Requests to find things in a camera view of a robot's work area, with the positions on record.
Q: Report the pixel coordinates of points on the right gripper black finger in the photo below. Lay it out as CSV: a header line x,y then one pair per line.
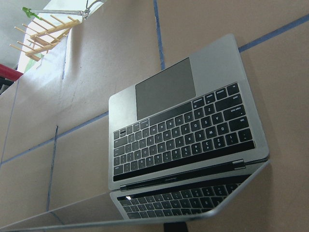
x,y
175,227

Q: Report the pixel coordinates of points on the grey laptop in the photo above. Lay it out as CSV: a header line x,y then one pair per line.
x,y
182,144

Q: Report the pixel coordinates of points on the red cup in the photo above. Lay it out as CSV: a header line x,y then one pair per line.
x,y
9,73

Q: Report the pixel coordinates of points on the wooden dish rack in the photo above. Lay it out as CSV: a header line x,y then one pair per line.
x,y
42,35

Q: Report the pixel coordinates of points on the metal rod with green tip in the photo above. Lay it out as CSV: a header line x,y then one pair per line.
x,y
84,14

